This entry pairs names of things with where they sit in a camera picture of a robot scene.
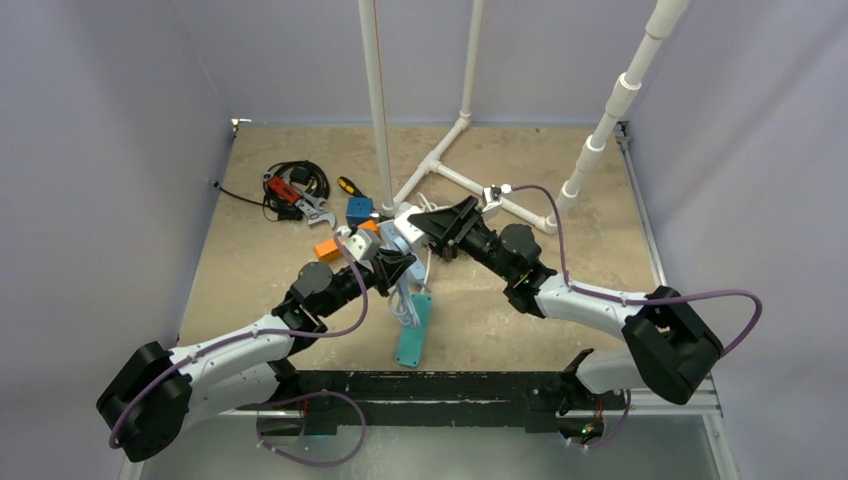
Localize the white cube socket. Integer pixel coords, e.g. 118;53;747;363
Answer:
394;213;428;251

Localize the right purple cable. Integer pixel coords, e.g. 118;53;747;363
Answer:
506;184;764;452

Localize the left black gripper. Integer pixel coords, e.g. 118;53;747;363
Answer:
318;247;415;318

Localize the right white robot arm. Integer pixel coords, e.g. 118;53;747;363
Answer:
408;197;724;407

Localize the yellow black screwdriver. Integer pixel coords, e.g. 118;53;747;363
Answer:
336;176;367;198

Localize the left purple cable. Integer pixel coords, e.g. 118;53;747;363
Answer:
107;231;370;468

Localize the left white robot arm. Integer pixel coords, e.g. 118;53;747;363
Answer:
96;248;416;462

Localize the teal rectangular box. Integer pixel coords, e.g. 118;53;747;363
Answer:
395;293;432;368

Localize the orange power strip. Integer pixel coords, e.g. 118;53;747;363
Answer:
313;220;381;264

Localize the silver adjustable wrench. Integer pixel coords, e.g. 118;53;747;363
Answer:
262;172;337;229

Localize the blue cube socket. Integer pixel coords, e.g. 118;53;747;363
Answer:
345;197;375;227

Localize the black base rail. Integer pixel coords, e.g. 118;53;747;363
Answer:
255;366;625;435

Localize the purple cable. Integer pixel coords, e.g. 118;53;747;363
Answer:
107;231;370;468
506;184;764;452

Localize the light blue power strip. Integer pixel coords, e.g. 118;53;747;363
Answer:
378;219;429;285

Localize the black coiled cable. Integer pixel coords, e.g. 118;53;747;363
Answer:
208;161;332;223

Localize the white PVC pipe frame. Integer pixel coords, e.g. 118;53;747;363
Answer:
357;0;690;234

